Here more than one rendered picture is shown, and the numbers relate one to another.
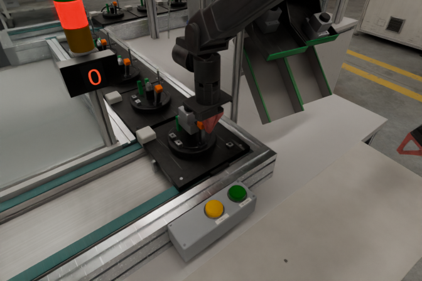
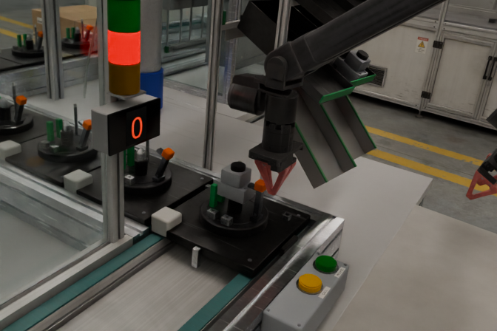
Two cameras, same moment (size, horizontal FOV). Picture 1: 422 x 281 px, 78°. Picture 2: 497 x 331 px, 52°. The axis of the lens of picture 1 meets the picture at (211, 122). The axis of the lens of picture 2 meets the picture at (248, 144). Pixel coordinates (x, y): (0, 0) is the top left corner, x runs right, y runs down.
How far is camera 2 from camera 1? 0.48 m
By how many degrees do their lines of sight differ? 25
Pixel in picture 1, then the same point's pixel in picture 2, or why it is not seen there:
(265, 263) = not seen: outside the picture
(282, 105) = (328, 162)
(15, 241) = not seen: outside the picture
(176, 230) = (278, 314)
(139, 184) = (180, 286)
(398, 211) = (485, 267)
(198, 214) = (294, 293)
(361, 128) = (410, 190)
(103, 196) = (137, 308)
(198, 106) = (273, 154)
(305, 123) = (345, 193)
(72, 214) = not seen: outside the picture
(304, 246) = (411, 320)
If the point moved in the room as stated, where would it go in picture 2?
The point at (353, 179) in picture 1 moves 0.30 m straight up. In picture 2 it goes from (427, 244) to (458, 129)
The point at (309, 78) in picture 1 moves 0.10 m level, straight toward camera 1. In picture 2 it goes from (345, 131) to (351, 145)
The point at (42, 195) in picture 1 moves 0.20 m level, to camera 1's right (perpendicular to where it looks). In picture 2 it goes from (46, 320) to (173, 297)
